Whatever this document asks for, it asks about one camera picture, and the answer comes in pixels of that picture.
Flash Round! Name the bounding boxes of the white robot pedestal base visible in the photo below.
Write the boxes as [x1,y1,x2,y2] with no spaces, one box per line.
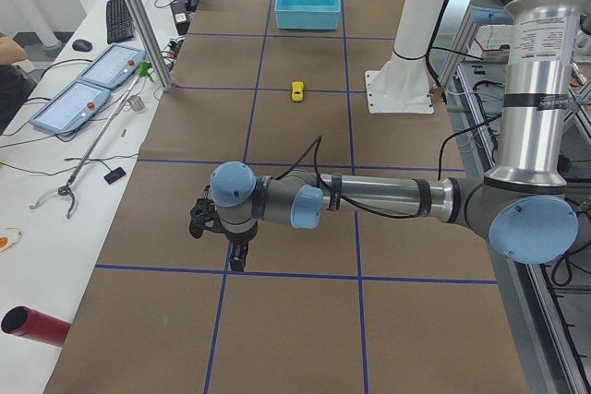
[365,0,444,114]

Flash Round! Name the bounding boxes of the black keyboard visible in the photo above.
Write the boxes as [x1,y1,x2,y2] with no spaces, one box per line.
[105,0,134,43]

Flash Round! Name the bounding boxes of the upper teach pendant tablet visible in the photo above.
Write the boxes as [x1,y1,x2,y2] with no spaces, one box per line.
[78,43,146,90]

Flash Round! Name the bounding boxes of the teach pendant tablet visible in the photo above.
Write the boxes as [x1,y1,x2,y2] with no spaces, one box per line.
[29,80,111,135]
[78,43,146,90]

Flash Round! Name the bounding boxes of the yellow beetle toy car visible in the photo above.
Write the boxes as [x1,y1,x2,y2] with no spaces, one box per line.
[291,81,305,102]

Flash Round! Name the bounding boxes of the lower teach pendant tablet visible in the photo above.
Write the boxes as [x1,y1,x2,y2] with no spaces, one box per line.
[29,80,111,135]

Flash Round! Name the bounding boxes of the red cylinder tube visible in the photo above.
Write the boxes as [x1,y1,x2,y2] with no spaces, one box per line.
[1,305,70,347]

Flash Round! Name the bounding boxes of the black computer mouse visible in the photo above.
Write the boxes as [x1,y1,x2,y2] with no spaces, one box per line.
[71,39,93,53]

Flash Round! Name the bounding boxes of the aluminium lattice frame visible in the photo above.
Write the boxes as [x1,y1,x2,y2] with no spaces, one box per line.
[440,0,590,393]

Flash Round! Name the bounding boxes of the black smartphone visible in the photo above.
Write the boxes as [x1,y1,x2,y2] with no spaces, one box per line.
[103,167,127,185]

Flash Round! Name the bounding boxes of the seated person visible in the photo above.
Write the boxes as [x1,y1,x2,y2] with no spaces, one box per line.
[0,33,37,132]

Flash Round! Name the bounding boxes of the aluminium frame post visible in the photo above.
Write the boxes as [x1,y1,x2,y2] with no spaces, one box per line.
[125,0,172,92]

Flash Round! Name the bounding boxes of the small silver metal weight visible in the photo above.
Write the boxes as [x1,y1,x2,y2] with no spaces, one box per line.
[128,95,145,112]

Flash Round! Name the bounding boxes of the black power adapter box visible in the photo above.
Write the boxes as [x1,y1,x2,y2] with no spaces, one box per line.
[169,0,193,36]

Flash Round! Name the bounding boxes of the fried egg toy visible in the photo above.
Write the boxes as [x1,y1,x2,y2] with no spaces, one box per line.
[0,227,23,253]

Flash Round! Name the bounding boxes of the metal reacher grabber tool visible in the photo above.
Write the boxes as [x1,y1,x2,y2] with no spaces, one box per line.
[30,61,152,220]

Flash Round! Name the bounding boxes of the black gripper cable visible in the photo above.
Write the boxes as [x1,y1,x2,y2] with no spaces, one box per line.
[276,135,430,220]

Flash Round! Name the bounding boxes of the light blue plastic bin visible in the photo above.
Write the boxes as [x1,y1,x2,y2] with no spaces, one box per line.
[274,0,342,30]

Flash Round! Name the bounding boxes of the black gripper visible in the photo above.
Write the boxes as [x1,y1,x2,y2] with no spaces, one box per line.
[188,185,258,271]

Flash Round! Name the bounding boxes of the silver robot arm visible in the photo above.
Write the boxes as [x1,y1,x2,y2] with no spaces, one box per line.
[189,0,590,270]

